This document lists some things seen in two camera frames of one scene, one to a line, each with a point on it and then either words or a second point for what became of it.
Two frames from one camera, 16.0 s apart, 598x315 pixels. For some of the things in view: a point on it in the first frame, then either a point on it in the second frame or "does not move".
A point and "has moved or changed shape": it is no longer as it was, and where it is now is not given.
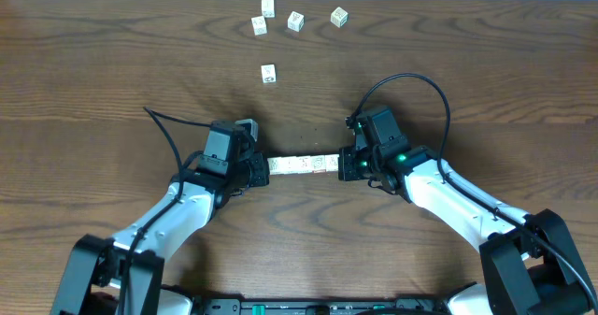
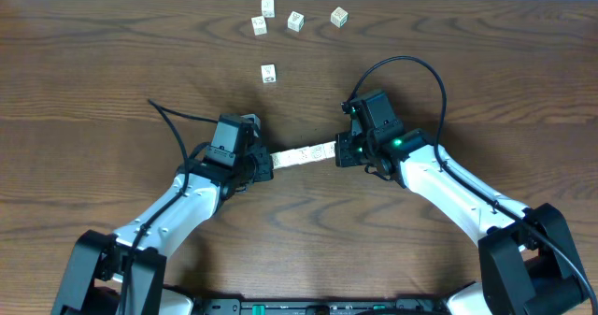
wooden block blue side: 305,164 → 305,154
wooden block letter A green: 332,163 → 327,150
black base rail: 320,307 does not move
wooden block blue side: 291,164 has moved or changed shape
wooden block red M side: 260,26 does not move
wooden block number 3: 295,21 does not move
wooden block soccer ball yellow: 268,74 does not move
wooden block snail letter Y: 319,164 → 317,152
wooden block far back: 268,8 does not move
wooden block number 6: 339,17 does not move
